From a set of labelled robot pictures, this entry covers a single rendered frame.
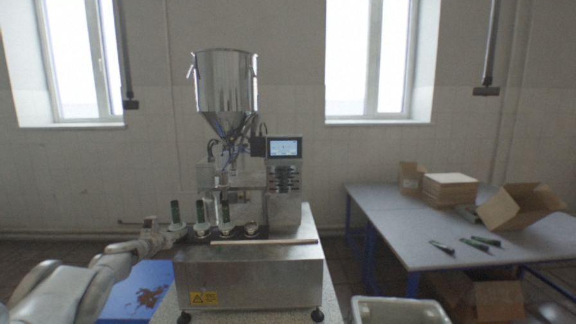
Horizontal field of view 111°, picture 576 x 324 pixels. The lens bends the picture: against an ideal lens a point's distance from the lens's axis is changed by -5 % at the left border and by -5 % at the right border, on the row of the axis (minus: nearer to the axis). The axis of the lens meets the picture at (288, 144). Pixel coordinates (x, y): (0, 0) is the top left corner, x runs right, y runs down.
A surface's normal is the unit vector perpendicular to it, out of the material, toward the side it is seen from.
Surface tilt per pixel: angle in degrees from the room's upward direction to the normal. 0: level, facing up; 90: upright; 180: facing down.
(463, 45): 90
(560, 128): 90
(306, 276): 90
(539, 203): 90
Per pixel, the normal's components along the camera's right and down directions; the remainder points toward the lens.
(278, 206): 0.04, 0.18
